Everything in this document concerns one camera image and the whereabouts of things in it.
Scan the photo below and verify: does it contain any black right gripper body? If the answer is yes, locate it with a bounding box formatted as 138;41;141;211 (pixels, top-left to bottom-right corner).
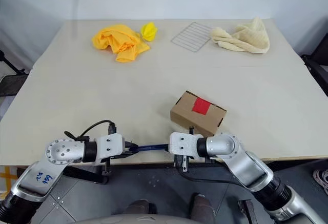
174;154;190;175

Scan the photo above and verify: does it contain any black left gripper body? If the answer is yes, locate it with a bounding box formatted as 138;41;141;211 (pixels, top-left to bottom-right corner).
119;141;133;159

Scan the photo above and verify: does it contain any brown cardboard box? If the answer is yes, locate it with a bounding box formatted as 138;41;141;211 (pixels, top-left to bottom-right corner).
170;90;228;137

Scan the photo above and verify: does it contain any small bright yellow item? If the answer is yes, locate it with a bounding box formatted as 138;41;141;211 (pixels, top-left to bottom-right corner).
140;22;158;42

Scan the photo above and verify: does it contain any dark rounded shape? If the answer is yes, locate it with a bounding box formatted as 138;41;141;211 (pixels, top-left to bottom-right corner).
191;193;215;224

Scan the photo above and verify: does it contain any orange-yellow crumpled cloth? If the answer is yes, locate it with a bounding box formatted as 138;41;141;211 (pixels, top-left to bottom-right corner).
91;23;151;63

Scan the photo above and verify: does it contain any cream knitted towel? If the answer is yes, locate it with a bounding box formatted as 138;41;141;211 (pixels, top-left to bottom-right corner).
210;16;271;54

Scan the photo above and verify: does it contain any pink white patterned object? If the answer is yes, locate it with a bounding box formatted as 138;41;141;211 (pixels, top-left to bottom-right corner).
312;169;328;196

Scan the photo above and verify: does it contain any black tripod stand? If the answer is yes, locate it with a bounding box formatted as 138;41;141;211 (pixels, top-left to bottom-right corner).
0;50;29;76

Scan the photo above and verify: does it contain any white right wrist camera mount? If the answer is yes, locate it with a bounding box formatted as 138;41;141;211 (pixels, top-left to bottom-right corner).
168;131;201;161

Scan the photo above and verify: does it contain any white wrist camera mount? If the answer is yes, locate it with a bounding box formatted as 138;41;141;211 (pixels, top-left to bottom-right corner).
93;133;127;162
168;131;201;161

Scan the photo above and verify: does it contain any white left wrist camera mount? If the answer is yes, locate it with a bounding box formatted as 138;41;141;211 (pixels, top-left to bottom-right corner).
93;133;127;162

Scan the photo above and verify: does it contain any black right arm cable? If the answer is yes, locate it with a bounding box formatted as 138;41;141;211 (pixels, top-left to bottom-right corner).
179;169;243;187

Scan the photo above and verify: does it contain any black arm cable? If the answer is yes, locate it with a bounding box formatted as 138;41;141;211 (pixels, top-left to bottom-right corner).
179;169;243;187
64;119;117;142

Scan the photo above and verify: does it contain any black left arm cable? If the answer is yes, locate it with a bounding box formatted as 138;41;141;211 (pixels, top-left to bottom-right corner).
64;119;117;142

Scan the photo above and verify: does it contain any black floor bracket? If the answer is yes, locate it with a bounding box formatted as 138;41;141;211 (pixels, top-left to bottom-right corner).
237;199;257;224

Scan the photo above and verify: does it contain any metal wire rack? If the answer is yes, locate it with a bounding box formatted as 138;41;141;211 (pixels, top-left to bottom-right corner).
171;21;213;53

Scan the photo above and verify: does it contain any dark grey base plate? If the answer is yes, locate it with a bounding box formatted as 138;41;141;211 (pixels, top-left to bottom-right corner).
0;74;29;97

